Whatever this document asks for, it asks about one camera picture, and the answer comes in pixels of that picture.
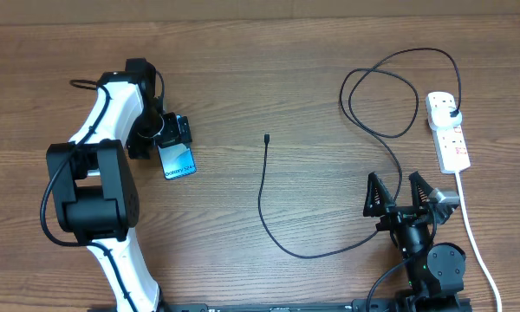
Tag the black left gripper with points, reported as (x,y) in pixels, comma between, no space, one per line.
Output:
(174,133)

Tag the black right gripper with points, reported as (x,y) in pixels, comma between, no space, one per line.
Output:
(397,214)

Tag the blue Galaxy smartphone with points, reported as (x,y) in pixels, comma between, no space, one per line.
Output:
(177,161)

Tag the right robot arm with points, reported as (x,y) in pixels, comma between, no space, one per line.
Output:
(435,272)

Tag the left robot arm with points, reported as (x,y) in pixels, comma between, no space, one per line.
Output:
(92,186)

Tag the white charger plug adapter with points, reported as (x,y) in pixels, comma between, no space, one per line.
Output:
(440,118)

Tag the white power strip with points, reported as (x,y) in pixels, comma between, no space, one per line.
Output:
(450,144)

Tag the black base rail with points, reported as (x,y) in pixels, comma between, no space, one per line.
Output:
(281,307)

